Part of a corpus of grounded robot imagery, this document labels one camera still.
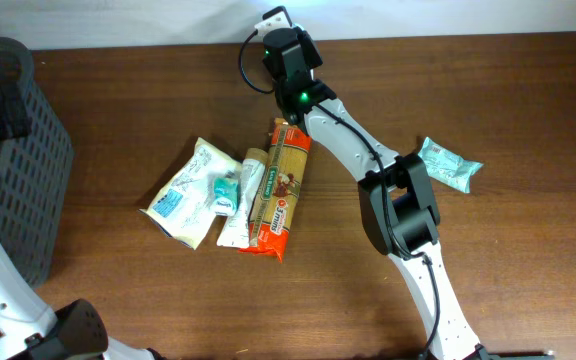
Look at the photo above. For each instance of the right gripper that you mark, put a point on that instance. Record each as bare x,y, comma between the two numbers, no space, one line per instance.
313,60

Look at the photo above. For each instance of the orange spaghetti pack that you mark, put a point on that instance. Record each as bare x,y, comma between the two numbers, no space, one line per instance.
276,200

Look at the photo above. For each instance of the small teal tissue pack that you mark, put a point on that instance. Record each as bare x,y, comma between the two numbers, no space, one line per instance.
226,196

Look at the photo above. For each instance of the white cream food pouch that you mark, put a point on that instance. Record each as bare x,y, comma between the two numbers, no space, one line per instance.
182,207

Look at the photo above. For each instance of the white beige tube pack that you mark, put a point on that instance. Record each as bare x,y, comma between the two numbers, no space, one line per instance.
235,232

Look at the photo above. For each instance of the teal wet wipes pack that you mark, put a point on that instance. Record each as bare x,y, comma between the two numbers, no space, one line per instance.
448,167

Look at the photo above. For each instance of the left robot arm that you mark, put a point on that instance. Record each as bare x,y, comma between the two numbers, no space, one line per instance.
31,329

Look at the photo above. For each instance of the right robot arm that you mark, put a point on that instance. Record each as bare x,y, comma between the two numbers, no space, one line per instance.
399,211

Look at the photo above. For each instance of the grey plastic basket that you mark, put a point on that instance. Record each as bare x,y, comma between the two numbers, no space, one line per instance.
34,168

